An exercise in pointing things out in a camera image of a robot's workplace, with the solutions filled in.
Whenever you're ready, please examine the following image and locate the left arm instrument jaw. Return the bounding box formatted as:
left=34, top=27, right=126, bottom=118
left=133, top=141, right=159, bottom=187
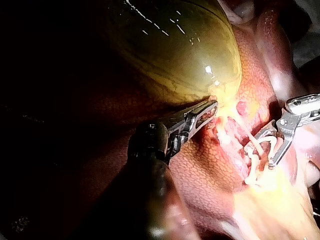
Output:
left=186, top=104, right=219, bottom=140
left=184, top=99, right=218, bottom=119

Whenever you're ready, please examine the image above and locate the left arm instrument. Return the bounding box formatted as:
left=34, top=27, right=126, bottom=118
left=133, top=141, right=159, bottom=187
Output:
left=126, top=112, right=197, bottom=166

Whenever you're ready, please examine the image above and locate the right arm instrument jaw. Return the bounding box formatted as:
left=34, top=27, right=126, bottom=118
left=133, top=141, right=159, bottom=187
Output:
left=268, top=135, right=295, bottom=171
left=245, top=119, right=278, bottom=151

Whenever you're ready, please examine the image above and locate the right arm instrument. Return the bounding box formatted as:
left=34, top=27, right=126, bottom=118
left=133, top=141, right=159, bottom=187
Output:
left=275, top=93, right=320, bottom=138

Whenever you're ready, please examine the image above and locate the white clip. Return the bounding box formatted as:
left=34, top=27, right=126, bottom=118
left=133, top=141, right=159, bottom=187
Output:
left=244, top=153, right=263, bottom=187
left=244, top=136, right=278, bottom=163

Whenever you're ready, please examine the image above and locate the gallbladder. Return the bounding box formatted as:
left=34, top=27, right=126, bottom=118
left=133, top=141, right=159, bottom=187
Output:
left=103, top=0, right=245, bottom=111

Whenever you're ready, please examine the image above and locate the thin tube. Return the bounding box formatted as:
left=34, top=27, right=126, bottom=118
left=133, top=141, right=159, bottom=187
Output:
left=232, top=109, right=265, bottom=155

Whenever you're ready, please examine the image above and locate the dark red liver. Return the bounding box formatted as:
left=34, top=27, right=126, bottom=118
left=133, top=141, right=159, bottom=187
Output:
left=0, top=0, right=320, bottom=240

